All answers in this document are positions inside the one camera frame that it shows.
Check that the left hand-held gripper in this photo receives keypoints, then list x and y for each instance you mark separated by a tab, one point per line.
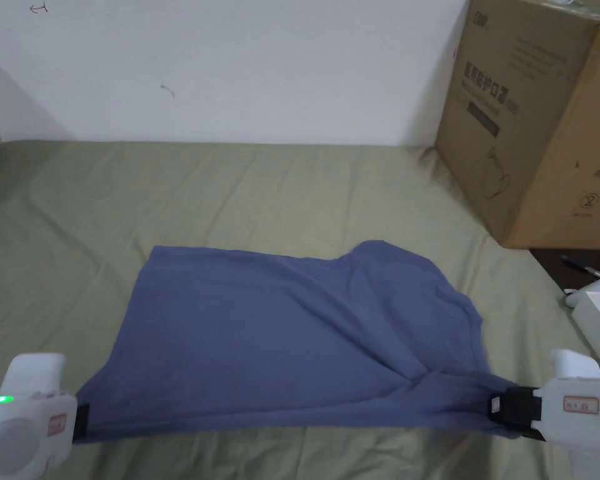
25	425

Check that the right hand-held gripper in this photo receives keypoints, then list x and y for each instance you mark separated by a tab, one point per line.
575	415

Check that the dark blue shirt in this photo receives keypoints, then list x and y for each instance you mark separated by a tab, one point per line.
290	340

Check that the white hand controller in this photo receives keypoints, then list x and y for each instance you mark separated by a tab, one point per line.
594	291

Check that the black pen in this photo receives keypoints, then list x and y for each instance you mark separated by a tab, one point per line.
582	266

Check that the large brown cardboard carton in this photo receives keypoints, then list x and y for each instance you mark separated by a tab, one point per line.
535	125

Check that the bed with pale green sheet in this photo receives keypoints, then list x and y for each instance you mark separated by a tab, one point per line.
260	190

